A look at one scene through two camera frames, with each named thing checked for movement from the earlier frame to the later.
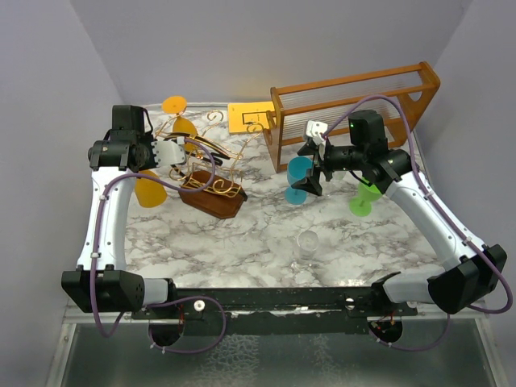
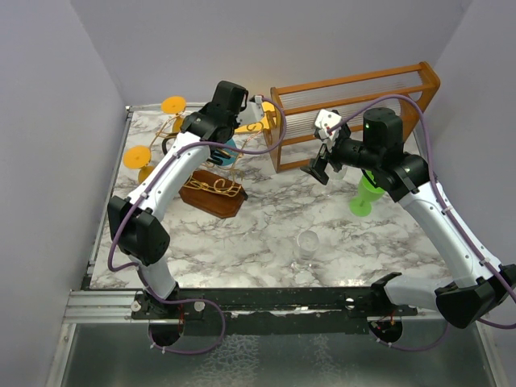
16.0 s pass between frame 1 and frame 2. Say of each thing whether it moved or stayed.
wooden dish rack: stayed
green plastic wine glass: stayed
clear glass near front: stayed
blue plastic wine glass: moved
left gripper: moved
